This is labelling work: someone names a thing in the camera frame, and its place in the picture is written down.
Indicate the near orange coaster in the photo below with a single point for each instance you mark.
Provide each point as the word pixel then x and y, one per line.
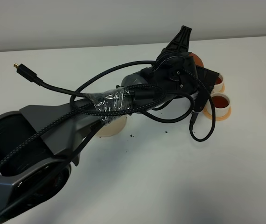
pixel 221 113

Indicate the orange coaster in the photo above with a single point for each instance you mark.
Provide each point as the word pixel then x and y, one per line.
pixel 221 113
pixel 223 89

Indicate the white teacup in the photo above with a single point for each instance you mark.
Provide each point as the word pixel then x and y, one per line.
pixel 220 100
pixel 218 84

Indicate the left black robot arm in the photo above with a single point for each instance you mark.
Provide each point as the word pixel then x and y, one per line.
pixel 38 144

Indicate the cream teapot saucer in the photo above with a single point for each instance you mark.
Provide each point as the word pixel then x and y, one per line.
pixel 113 128

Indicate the brown clay teapot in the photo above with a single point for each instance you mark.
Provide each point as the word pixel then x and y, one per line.
pixel 197 60

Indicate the near white teacup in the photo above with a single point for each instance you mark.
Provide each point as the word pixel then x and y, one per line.
pixel 220 100

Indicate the far orange coaster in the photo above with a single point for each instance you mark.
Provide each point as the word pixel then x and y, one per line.
pixel 223 89

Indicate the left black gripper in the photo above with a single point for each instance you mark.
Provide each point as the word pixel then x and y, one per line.
pixel 175 68

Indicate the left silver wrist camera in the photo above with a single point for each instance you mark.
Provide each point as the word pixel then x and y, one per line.
pixel 208 78

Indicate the far white teacup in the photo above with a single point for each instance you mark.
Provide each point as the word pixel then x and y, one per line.
pixel 218 84

